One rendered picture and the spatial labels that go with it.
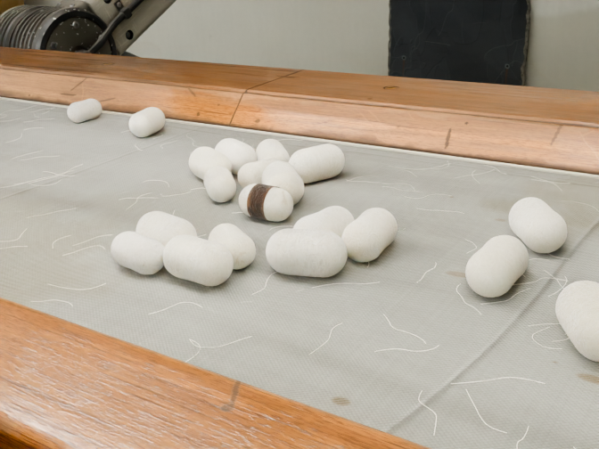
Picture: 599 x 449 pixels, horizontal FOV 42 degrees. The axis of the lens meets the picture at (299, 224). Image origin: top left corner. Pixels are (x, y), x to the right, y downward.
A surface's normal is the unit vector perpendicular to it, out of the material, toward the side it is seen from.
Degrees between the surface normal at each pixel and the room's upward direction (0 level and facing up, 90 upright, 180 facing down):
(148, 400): 0
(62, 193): 0
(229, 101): 45
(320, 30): 90
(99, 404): 0
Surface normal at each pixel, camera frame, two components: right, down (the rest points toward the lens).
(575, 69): -0.48, 0.36
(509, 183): -0.06, -0.92
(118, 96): -0.43, -0.41
